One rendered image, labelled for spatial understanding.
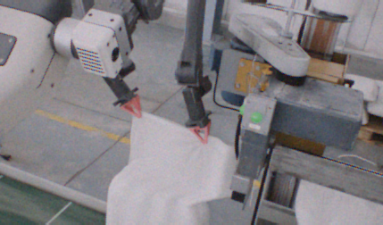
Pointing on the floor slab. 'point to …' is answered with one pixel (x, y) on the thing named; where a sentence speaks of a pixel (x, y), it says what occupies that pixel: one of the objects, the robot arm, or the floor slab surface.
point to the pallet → (374, 131)
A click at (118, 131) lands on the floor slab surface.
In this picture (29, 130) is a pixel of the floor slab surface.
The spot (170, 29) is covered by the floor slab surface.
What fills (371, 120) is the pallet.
